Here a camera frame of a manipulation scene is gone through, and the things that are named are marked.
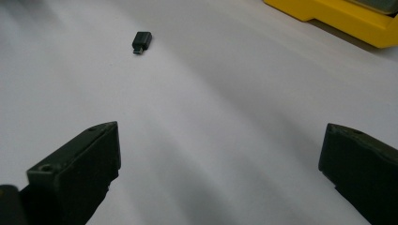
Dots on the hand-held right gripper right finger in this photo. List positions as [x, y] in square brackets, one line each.
[363, 168]

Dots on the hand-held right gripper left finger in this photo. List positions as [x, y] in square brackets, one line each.
[75, 168]

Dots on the small black usb adapter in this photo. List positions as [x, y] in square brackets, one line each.
[142, 40]

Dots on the yellow plastic holder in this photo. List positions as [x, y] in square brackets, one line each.
[350, 18]

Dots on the grey device in yellow holder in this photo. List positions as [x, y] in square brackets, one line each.
[375, 4]

